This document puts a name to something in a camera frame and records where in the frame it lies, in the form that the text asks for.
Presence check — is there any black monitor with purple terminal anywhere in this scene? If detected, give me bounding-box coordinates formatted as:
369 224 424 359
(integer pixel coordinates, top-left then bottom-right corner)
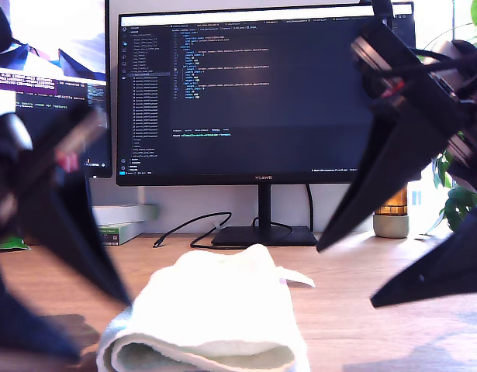
0 0 113 179

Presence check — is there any black monitor stand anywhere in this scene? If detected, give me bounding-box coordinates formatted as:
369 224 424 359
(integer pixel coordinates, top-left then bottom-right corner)
210 184 319 247

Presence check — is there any black USB cable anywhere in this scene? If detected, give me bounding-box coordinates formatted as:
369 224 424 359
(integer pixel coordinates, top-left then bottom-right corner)
152 211 294 250

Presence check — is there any amber bottle in green cup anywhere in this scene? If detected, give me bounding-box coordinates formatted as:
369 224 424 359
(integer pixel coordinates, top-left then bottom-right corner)
372 185 411 239

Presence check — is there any green pouch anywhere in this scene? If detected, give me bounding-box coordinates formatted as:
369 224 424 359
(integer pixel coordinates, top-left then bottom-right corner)
0 235 31 251

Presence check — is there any pastel checked tea towel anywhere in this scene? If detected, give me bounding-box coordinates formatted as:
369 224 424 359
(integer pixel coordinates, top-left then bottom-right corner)
96 243 316 372

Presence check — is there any green and white box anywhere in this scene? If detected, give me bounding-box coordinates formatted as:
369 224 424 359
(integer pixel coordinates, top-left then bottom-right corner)
96 221 144 246

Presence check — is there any green leafy houseplant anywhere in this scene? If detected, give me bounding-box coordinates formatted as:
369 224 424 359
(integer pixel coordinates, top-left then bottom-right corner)
416 0 477 236

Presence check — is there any long white box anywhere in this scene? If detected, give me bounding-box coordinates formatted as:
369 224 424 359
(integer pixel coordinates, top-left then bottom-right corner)
91 203 161 226

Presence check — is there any black monitor power cable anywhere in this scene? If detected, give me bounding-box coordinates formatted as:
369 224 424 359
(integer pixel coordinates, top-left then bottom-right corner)
305 184 316 229

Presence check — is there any black Huawei monitor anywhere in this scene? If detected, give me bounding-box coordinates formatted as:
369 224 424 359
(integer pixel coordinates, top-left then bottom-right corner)
116 3 422 186

